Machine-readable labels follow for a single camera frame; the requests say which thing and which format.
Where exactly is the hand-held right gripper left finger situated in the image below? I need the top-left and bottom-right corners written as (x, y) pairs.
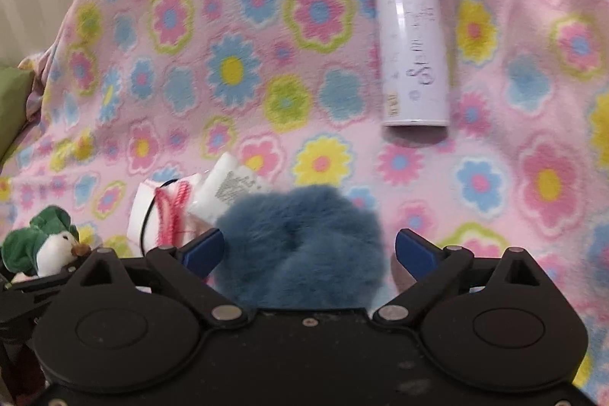
top-left (64, 228), bottom-right (253, 328)

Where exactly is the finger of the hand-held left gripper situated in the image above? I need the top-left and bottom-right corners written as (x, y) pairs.
top-left (0, 267), bottom-right (77, 298)

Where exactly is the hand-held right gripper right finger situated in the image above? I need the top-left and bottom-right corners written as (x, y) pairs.
top-left (372, 229), bottom-right (557, 325)

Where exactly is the white plush duck green hat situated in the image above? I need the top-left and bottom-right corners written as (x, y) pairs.
top-left (0, 205), bottom-right (91, 278)

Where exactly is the blue fuzzy plush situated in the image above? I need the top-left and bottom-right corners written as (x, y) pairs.
top-left (190, 151), bottom-right (387, 309)

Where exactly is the white packet with pink yarn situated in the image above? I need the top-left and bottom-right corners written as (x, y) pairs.
top-left (128, 178), bottom-right (203, 257)

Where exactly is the green printed pillow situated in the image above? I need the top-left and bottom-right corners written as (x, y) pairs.
top-left (0, 66), bottom-right (36, 169)

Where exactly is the purple lidded water bottle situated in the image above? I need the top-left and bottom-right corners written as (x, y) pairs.
top-left (370, 0), bottom-right (451, 128)

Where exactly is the pink floral fleece blanket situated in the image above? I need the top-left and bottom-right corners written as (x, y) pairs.
top-left (0, 0), bottom-right (609, 392)

